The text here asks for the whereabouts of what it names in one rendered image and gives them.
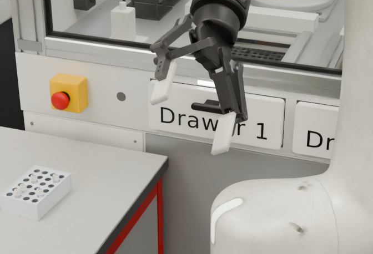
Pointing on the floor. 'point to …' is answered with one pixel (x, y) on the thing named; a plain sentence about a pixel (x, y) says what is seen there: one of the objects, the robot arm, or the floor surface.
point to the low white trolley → (85, 197)
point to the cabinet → (183, 172)
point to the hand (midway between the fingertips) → (191, 121)
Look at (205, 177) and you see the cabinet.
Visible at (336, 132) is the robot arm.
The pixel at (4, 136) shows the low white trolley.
